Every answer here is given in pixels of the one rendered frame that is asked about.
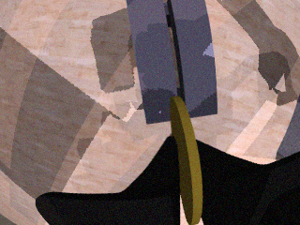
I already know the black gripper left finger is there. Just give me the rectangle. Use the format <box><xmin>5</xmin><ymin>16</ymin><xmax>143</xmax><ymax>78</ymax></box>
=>
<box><xmin>35</xmin><ymin>135</ymin><xmax>181</xmax><ymax>225</ymax></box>

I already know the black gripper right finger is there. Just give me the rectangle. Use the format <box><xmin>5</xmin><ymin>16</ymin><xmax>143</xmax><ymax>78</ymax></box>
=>
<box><xmin>195</xmin><ymin>140</ymin><xmax>300</xmax><ymax>225</ymax></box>

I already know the gold coin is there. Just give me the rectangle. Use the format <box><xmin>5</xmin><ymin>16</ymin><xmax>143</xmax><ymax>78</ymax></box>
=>
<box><xmin>170</xmin><ymin>97</ymin><xmax>203</xmax><ymax>225</ymax></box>

